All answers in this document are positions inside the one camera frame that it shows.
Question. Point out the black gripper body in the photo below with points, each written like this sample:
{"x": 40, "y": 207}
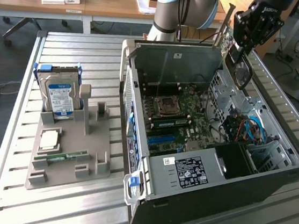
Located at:
{"x": 270, "y": 7}

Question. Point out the Nvidia graphics card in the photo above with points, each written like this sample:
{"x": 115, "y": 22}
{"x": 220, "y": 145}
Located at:
{"x": 241, "y": 74}

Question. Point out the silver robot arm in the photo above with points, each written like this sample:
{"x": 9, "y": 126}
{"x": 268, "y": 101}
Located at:
{"x": 171, "y": 11}

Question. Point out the metal disk bay cage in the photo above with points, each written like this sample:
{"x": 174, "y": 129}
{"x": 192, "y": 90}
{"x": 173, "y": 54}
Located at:
{"x": 268, "y": 158}
{"x": 221, "y": 98}

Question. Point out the green motherboard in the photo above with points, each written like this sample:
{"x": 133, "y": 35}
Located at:
{"x": 192, "y": 114}

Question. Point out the stack of papers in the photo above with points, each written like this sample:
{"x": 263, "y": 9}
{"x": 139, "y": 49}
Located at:
{"x": 145, "y": 6}

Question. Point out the metal CPU socket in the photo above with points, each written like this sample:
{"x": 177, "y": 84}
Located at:
{"x": 169, "y": 106}

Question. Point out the green RAM stick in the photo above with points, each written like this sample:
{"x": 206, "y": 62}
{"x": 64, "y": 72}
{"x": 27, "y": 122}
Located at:
{"x": 170, "y": 123}
{"x": 60, "y": 156}

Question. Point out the grey chipset heat sink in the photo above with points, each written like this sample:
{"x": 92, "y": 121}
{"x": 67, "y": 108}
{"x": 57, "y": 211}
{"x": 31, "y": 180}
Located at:
{"x": 193, "y": 147}

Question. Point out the black plastic shroud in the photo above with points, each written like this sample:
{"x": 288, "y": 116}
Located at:
{"x": 235, "y": 162}

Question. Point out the wooden desk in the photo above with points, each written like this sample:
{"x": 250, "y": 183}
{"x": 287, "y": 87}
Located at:
{"x": 110, "y": 4}

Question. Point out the blue expansion slot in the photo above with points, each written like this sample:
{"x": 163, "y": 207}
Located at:
{"x": 161, "y": 140}

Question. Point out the blue card retention clip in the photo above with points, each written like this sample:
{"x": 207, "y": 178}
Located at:
{"x": 131, "y": 117}

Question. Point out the grey power supply unit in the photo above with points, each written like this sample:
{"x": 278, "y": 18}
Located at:
{"x": 163, "y": 178}

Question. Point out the open PC case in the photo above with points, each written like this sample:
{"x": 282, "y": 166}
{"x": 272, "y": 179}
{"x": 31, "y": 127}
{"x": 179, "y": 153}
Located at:
{"x": 208, "y": 210}

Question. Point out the blue case release latch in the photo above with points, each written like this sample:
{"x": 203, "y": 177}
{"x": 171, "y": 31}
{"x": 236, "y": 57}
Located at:
{"x": 134, "y": 182}

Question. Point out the grey parts rack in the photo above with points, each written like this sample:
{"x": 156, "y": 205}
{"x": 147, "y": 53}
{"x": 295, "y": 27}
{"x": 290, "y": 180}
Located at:
{"x": 94, "y": 149}

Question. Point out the hard disk with blue caddy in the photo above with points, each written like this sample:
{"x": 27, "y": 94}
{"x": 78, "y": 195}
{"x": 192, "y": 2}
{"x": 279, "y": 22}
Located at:
{"x": 58, "y": 93}

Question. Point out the silver CPU chip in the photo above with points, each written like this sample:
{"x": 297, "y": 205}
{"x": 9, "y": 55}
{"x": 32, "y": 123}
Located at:
{"x": 49, "y": 139}

